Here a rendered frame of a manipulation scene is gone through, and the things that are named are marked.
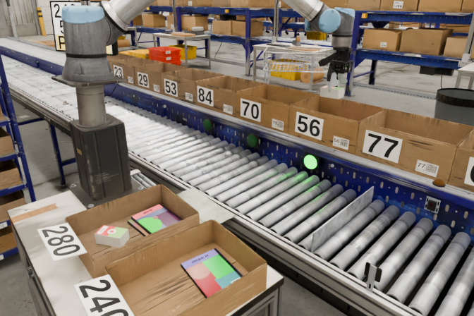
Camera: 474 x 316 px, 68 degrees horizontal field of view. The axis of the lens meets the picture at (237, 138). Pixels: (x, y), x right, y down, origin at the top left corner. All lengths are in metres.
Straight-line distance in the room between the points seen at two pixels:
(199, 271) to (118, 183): 0.64
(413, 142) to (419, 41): 4.51
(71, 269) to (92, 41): 0.81
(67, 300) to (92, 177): 0.54
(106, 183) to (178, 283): 0.63
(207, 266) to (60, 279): 0.46
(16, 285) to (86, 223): 1.20
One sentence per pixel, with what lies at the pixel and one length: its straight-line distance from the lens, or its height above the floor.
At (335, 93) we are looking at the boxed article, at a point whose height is 1.14.
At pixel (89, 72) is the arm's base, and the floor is 1.30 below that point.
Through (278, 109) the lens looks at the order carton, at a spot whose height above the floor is 1.01.
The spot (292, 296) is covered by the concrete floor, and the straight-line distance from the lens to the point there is 2.20.
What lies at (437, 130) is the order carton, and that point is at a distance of 1.86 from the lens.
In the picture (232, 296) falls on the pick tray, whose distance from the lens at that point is 1.05.
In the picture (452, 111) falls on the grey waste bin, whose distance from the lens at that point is 4.21.
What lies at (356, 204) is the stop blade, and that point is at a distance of 1.53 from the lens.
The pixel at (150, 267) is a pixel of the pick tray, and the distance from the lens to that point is 1.21.
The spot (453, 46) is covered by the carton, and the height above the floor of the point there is 0.94.
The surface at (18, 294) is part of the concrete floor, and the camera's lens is 2.51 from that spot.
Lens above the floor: 1.56
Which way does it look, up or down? 22 degrees down
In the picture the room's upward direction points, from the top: straight up
